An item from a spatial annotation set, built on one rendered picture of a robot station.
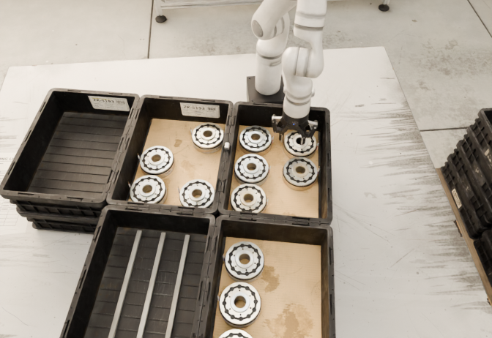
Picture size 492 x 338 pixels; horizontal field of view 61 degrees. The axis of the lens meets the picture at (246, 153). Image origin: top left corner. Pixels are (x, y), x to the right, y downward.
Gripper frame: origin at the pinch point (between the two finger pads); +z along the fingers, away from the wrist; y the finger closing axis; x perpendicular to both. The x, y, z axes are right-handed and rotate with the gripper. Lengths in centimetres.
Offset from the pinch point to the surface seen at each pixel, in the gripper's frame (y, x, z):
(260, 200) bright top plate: -6.1, -22.9, 1.2
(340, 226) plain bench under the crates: 19.0, -18.1, 17.6
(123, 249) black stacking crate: -40, -43, 5
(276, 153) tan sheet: -4.2, -3.3, 4.3
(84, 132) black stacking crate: -67, -7, 4
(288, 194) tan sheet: 1.6, -17.3, 4.4
